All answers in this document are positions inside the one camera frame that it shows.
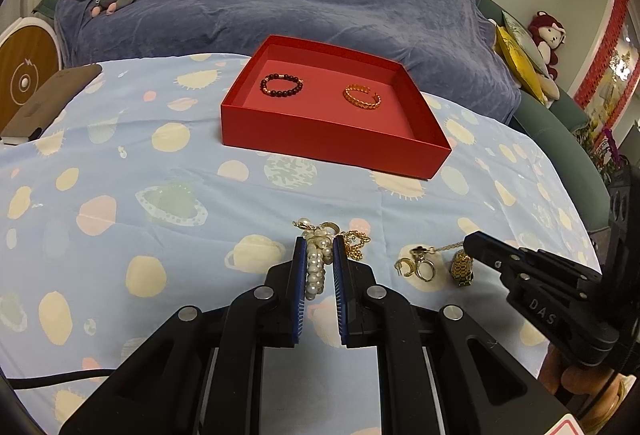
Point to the silver pillow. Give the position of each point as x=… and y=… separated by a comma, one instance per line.
x=520, y=32

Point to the round wooden-faced white appliance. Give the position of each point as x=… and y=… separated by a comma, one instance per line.
x=30, y=60

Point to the green sofa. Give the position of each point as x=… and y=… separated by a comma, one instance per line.
x=550, y=115

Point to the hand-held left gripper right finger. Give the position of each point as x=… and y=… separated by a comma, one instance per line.
x=340, y=295

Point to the red cardboard box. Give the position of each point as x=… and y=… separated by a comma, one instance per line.
x=320, y=137

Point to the gold watch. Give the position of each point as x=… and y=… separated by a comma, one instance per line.
x=461, y=269

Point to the brown flat case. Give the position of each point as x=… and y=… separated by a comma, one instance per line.
x=55, y=100

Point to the gold hoop earring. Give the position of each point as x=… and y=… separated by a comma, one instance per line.
x=403, y=268

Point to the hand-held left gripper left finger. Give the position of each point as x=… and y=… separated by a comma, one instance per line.
x=300, y=295

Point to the person's right hand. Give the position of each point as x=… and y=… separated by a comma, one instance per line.
x=565, y=377

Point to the yellow pillow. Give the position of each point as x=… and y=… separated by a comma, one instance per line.
x=515, y=57

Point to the purple flower bouquet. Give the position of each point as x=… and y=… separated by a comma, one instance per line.
x=612, y=150

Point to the red paper garland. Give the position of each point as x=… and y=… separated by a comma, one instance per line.
x=607, y=30

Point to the red monkey plush toy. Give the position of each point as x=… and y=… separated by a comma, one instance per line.
x=543, y=22

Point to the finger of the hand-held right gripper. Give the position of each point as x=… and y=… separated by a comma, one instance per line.
x=482, y=247

